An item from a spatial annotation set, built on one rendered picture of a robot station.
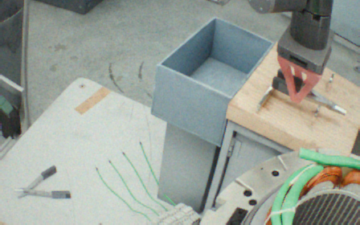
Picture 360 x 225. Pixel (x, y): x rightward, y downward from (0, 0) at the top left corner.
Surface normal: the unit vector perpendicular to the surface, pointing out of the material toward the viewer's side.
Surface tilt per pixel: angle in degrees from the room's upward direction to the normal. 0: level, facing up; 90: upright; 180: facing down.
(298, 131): 0
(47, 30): 0
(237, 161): 90
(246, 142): 90
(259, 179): 0
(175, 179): 90
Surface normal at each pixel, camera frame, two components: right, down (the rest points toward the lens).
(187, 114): -0.50, 0.52
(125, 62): 0.11, -0.76
